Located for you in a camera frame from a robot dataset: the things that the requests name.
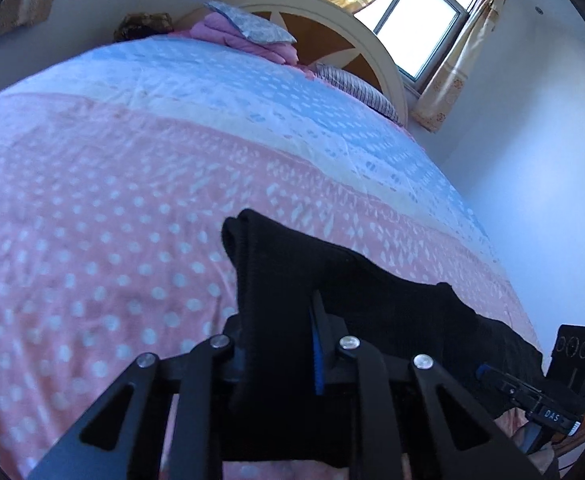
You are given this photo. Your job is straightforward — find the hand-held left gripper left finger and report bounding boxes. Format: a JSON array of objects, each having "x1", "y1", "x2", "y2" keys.
[{"x1": 27, "y1": 335, "x2": 236, "y2": 480}]

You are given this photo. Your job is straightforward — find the black pants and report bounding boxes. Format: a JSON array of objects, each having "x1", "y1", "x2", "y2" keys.
[{"x1": 221, "y1": 208, "x2": 545, "y2": 463}]

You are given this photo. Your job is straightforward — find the cream wooden headboard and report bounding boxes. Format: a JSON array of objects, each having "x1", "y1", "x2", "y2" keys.
[{"x1": 192, "y1": 0, "x2": 410, "y2": 128}]

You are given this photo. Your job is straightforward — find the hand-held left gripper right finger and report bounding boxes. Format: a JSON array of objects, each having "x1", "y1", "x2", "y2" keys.
[{"x1": 311, "y1": 290, "x2": 545, "y2": 480}]

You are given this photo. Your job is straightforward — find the floral pillow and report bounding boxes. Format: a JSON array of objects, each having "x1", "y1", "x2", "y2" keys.
[{"x1": 205, "y1": 0, "x2": 298, "y2": 46}]

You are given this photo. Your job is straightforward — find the striped pillow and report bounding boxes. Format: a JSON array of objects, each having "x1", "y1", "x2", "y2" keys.
[{"x1": 315, "y1": 62, "x2": 403, "y2": 126}]

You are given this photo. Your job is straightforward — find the person's right hand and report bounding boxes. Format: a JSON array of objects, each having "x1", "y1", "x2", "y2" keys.
[{"x1": 515, "y1": 422, "x2": 562, "y2": 473}]

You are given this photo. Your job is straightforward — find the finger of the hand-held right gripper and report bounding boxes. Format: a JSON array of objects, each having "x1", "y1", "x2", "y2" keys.
[{"x1": 475, "y1": 364, "x2": 528, "y2": 403}]

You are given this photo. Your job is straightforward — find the brown plush item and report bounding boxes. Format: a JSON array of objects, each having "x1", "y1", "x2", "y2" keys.
[{"x1": 114, "y1": 12, "x2": 176, "y2": 43}]

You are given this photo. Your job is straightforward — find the window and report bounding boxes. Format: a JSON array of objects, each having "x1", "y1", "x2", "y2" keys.
[{"x1": 355, "y1": 0, "x2": 488, "y2": 83}]

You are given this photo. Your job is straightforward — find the folded pink blanket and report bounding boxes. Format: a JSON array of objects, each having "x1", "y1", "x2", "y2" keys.
[{"x1": 175, "y1": 12, "x2": 318, "y2": 78}]

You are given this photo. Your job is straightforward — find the pink and blue dotted bedsheet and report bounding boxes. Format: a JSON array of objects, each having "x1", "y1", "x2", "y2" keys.
[{"x1": 0, "y1": 35, "x2": 545, "y2": 480}]

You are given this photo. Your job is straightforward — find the narrow yellow patterned curtain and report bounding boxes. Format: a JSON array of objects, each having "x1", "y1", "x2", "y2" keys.
[{"x1": 411, "y1": 0, "x2": 515, "y2": 133}]

